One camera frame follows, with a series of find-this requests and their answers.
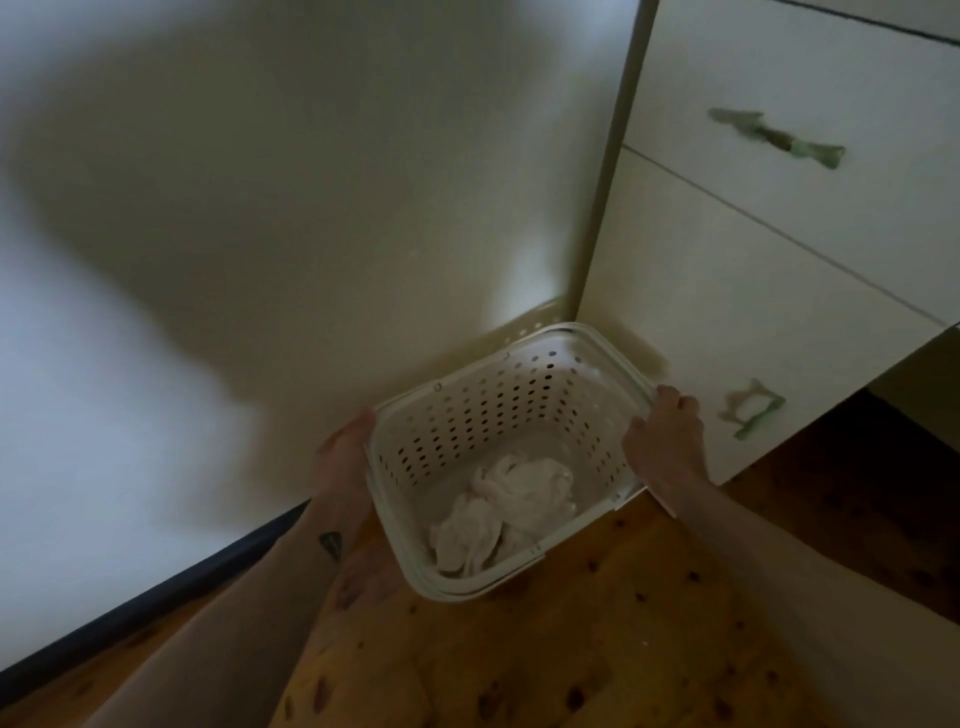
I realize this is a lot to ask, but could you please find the person's right hand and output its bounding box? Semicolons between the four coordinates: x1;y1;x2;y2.
621;385;711;492

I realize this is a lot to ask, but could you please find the person's left hand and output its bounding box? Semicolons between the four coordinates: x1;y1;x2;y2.
312;408;378;504

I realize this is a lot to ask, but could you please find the white perforated laundry basket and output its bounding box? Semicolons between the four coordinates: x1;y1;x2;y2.
365;321;665;603

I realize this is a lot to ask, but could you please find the person's right forearm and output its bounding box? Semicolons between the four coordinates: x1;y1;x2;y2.
648;476;960;728

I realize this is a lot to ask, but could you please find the person's left forearm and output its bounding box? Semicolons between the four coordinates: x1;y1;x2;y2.
78;491;376;728

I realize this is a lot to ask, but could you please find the crumpled white cloth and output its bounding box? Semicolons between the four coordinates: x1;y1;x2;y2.
429;452;579;579

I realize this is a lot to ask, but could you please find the white drawer cabinet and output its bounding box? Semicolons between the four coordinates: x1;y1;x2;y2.
576;0;960;486

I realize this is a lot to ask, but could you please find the dark skirting board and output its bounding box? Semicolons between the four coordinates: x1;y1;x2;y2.
0;500;312;710

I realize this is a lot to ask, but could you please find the green metal drawer handle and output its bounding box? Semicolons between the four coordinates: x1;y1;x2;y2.
707;107;847;171
717;378;787;441

